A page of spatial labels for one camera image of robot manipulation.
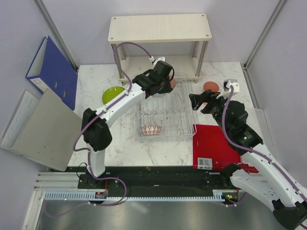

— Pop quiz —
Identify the grey folder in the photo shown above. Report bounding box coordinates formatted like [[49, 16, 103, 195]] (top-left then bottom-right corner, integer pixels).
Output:
[[0, 90, 82, 171]]

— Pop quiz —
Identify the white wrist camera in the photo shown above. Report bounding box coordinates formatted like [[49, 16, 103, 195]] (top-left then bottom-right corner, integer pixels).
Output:
[[149, 56, 165, 66], [217, 79, 240, 98]]

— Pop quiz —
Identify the orange dotted mug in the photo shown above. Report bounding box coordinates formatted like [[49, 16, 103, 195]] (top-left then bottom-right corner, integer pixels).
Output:
[[169, 71, 176, 89]]

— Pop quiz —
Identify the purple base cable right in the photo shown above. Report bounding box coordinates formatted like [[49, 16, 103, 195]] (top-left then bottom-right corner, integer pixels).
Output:
[[222, 191, 248, 208]]

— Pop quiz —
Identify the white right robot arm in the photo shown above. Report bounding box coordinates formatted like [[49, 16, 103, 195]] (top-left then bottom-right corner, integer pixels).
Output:
[[189, 91, 307, 230]]

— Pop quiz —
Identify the clear plastic sheet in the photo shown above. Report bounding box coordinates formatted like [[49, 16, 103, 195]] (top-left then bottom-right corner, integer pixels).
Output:
[[246, 107, 275, 153]]

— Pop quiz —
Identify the white wire dish rack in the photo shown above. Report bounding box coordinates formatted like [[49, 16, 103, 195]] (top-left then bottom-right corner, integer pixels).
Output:
[[134, 71, 198, 142]]

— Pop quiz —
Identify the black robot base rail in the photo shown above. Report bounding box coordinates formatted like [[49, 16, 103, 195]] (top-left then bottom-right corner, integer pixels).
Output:
[[78, 166, 236, 196]]

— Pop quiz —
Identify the blue ring binder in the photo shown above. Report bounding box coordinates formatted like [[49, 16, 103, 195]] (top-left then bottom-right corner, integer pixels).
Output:
[[25, 36, 78, 110]]

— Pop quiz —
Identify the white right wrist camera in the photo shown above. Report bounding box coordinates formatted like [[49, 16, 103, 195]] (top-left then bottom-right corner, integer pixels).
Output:
[[217, 79, 240, 98]]

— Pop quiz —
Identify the pink plastic tumbler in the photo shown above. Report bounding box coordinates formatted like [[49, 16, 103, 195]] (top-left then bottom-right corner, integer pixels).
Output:
[[203, 81, 219, 92]]

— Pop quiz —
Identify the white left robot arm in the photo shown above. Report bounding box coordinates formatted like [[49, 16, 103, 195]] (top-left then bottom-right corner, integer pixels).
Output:
[[82, 60, 175, 188]]

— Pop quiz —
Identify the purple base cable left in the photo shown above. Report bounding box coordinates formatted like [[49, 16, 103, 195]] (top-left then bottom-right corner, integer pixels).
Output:
[[43, 176, 128, 218]]

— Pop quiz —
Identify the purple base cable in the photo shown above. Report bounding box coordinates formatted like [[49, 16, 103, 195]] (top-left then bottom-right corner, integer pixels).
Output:
[[43, 176, 128, 218], [222, 191, 248, 208]]

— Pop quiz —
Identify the red patterned bowl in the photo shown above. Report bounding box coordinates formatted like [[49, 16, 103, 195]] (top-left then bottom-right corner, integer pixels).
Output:
[[140, 126, 161, 136]]

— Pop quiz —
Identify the green plastic plate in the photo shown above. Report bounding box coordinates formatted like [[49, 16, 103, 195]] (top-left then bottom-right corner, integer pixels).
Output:
[[102, 86, 125, 104]]

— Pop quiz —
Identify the light wooden two-tier shelf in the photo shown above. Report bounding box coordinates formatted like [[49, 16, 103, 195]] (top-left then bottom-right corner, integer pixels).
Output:
[[108, 13, 212, 83]]

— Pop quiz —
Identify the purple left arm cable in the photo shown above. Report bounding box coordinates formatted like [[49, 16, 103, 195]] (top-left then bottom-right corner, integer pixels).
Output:
[[73, 42, 154, 179]]

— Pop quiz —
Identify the white slotted cable duct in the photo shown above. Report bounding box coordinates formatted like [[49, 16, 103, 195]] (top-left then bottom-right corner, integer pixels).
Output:
[[44, 191, 224, 202]]

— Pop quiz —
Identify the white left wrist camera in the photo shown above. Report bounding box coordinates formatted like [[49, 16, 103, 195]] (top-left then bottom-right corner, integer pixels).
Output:
[[149, 56, 165, 66]]

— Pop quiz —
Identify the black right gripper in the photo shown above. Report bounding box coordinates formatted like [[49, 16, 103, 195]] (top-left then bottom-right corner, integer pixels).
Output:
[[189, 89, 232, 134]]

